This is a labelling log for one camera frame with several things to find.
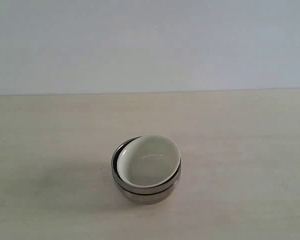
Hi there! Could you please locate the white ceramic bowl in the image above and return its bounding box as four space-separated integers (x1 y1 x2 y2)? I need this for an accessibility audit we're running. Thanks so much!
116 135 181 188

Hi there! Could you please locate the smooth stainless steel bowl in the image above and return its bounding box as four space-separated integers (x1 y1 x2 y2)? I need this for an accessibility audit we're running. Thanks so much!
114 178 180 205

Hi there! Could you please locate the ribbed stainless steel bowl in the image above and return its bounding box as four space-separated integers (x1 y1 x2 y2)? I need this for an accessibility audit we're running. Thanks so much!
111 136 182 195

